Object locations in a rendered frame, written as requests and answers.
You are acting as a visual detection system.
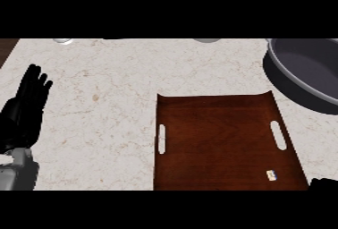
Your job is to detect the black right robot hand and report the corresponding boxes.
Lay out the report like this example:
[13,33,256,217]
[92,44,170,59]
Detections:
[307,177,338,191]

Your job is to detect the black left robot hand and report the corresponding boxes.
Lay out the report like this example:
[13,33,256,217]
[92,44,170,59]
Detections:
[0,64,55,155]

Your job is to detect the pale grey round object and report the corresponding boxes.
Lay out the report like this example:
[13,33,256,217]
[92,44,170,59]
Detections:
[52,38,74,46]
[194,38,222,44]

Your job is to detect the dark brown wooden panel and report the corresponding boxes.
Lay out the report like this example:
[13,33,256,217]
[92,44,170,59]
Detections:
[0,38,21,68]

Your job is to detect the grey metal pot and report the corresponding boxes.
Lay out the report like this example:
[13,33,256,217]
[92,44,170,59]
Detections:
[261,38,338,116]

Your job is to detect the dark brown wooden tray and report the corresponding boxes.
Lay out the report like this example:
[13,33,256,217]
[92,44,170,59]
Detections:
[152,90,310,191]

